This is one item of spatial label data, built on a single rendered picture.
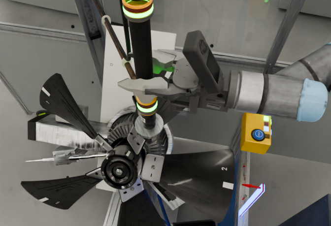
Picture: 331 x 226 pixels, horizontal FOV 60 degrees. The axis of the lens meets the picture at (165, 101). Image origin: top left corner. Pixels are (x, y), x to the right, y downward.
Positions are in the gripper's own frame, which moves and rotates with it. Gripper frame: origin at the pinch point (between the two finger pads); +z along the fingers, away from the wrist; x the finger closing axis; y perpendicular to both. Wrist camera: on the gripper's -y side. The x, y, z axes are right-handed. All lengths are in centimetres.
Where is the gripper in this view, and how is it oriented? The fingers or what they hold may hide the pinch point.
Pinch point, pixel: (128, 66)
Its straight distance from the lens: 54.4
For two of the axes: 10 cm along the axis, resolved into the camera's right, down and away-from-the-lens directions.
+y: 0.0, 5.7, 8.2
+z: -9.8, -1.6, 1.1
